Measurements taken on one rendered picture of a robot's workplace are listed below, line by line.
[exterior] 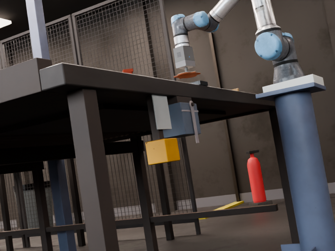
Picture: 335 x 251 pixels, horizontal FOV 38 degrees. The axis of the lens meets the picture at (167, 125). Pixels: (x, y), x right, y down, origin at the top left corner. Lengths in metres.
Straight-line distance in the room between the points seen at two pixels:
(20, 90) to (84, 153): 0.24
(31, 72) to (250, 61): 4.97
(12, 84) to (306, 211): 1.43
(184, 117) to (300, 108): 0.69
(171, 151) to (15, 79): 0.57
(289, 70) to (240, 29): 3.99
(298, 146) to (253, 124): 3.85
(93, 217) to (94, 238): 0.06
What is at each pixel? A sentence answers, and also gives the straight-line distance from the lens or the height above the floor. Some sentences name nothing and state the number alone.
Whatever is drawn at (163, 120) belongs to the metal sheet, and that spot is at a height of 0.77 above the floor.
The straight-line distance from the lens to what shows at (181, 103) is 1.75.
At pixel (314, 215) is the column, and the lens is 2.28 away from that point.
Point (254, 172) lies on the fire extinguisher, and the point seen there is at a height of 0.39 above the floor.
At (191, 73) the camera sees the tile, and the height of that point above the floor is 1.04.
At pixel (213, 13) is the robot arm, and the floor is 1.34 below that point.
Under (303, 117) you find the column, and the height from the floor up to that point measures 0.73.
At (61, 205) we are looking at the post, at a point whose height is 0.42.
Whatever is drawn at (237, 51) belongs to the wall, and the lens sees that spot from 6.23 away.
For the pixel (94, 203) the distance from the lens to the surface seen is 1.33.
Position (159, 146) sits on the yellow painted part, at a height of 0.68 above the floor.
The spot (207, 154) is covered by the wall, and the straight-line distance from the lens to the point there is 6.32.
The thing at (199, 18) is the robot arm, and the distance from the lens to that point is 2.40.
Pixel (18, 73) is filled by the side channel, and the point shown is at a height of 0.92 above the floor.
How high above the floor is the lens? 0.61
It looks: 5 degrees up
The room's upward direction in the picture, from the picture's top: 9 degrees counter-clockwise
